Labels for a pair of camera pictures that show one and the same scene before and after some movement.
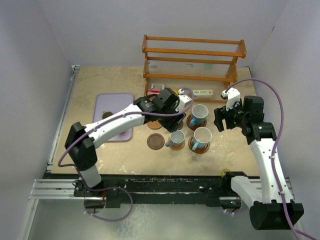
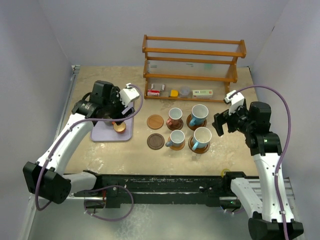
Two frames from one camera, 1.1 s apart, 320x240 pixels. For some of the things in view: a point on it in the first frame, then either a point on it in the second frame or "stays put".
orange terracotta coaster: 178,147 stays put
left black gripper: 172,125 -> 119,114
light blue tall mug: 202,136 stays put
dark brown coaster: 155,141 stays put
